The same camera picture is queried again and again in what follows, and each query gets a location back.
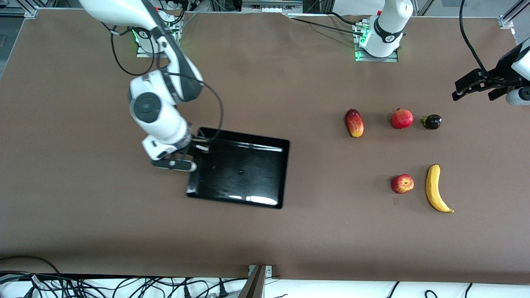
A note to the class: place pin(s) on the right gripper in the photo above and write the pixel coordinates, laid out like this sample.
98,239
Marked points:
196,145

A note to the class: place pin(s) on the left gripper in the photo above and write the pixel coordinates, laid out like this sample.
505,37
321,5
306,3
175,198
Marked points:
503,68

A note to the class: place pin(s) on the black rectangular plastic tray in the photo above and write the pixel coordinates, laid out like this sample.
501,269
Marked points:
248,178

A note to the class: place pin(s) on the yellow banana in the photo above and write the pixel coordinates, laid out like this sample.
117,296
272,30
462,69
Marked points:
432,186

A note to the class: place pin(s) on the red apple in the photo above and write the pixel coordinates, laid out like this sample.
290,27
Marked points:
402,184

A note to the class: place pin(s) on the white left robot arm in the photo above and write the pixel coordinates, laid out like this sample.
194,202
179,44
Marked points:
387,37

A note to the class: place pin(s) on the dark purple eggplant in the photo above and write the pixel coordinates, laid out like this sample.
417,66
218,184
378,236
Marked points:
433,121

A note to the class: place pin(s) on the red pomegranate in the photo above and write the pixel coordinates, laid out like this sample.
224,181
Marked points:
401,119

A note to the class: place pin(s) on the red yellow mango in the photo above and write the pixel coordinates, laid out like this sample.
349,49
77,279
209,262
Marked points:
355,124

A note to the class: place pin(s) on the grey brown angled bar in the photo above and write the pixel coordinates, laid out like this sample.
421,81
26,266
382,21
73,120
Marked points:
253,287

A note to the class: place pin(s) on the grey power strip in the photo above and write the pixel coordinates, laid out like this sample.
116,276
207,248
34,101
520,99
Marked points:
269,7

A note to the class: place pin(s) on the aluminium frame rail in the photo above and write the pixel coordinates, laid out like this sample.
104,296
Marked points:
20,12
509,18

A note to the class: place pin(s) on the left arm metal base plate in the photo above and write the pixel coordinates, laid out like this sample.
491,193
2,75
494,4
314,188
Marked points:
360,59

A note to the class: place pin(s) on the silver metal bracket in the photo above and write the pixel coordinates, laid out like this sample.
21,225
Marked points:
269,271

